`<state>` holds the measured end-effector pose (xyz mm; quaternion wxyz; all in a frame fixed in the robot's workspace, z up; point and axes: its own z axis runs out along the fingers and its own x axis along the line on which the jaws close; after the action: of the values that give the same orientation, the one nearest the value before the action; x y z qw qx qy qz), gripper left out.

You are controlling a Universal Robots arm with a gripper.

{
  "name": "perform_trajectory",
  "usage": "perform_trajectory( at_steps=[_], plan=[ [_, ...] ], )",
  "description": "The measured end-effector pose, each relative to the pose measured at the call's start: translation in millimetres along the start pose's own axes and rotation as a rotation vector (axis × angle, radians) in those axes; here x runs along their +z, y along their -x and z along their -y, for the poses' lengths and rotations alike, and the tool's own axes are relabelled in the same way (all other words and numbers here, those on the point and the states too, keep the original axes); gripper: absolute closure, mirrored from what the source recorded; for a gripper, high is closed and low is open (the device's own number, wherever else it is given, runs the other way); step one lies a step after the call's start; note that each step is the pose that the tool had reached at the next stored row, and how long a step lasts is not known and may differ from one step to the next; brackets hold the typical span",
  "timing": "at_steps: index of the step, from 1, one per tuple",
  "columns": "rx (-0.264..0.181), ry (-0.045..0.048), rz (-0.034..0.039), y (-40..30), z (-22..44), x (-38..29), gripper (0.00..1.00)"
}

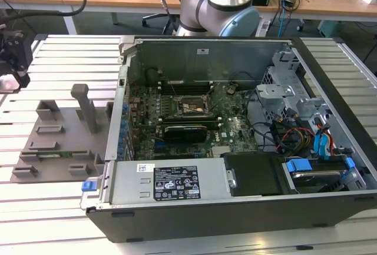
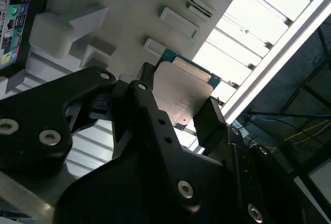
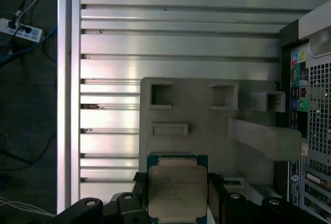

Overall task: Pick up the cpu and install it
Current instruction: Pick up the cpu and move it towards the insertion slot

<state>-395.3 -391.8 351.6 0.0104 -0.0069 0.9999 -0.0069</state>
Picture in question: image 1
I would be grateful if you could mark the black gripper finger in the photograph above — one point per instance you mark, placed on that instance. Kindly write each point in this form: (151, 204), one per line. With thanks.
(26, 57)

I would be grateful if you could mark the metal locking lever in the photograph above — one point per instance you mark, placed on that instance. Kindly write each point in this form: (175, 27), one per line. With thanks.
(213, 98)
(172, 87)

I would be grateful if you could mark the CPU socket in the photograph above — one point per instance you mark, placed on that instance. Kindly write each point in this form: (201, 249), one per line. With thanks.
(190, 108)

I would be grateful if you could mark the grey parts rack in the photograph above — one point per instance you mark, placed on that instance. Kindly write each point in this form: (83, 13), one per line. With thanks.
(70, 149)

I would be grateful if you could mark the blue case latch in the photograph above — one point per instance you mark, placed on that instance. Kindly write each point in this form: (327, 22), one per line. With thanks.
(88, 185)

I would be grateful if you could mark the black office chair base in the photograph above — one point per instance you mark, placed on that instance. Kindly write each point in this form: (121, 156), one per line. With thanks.
(171, 18)

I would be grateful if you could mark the black RAM slot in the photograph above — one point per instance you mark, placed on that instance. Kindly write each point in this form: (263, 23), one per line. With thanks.
(181, 92)
(181, 82)
(181, 88)
(181, 85)

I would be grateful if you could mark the silver power supply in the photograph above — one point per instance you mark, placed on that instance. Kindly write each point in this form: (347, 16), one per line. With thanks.
(132, 178)

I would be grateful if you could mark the black graphics card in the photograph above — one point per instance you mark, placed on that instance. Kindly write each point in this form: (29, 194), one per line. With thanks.
(184, 133)

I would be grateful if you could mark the white case sticker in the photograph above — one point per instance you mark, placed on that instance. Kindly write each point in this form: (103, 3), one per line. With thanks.
(203, 51)

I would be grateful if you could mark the coin cell battery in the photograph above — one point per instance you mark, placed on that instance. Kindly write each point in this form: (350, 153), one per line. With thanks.
(231, 90)

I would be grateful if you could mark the green motherboard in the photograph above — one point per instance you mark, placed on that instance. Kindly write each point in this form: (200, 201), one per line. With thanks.
(232, 119)

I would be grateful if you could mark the silver chipset heatsink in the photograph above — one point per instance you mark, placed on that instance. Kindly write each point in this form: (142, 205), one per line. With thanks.
(221, 151)

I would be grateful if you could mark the white power strip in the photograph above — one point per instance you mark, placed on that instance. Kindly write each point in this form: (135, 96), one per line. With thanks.
(263, 28)

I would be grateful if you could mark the black PC case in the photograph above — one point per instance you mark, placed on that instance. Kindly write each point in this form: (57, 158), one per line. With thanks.
(206, 222)

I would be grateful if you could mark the silver drive cage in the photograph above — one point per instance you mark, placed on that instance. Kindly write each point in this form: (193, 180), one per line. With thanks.
(274, 93)

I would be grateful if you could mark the black plastic shroud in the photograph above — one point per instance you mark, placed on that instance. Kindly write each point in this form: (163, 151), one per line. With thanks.
(253, 175)

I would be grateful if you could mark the teal box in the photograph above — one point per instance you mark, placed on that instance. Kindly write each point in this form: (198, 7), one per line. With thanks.
(330, 28)

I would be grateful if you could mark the hard disk in blue carrier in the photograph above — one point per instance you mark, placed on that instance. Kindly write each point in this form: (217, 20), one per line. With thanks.
(312, 178)

